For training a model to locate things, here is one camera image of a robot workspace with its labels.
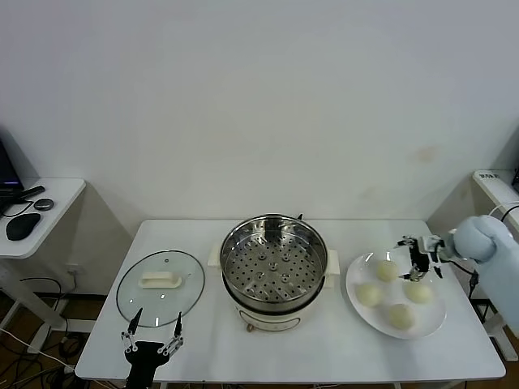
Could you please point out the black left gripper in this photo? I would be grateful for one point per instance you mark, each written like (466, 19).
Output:
(142, 356)

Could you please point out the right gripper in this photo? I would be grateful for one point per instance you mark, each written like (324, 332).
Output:
(430, 245)

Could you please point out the white steamed baozi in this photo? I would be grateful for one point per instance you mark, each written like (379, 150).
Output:
(369, 295)
(386, 270)
(401, 316)
(417, 292)

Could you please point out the glass pot lid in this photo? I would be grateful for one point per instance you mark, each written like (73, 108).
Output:
(160, 279)

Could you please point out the perforated steel steamer basket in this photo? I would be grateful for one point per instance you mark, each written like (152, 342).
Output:
(251, 271)

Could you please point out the white round plate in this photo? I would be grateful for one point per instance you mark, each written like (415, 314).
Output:
(430, 320)

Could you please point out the cream electric cooker pot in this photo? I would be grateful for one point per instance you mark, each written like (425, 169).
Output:
(267, 318)

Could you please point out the black device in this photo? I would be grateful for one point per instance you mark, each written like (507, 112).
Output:
(516, 172)

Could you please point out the white rounded side desk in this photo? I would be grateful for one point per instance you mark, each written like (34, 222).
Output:
(61, 194)

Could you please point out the round grey puck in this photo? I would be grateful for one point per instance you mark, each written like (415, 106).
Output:
(43, 203)

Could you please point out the black computer mouse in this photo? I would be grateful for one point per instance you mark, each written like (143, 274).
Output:
(22, 227)

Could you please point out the black remote stick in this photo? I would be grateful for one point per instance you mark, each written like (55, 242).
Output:
(32, 191)

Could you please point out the black laptop screen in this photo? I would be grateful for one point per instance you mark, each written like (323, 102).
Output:
(6, 162)

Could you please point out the white wall power socket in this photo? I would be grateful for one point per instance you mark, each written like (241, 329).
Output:
(71, 268)

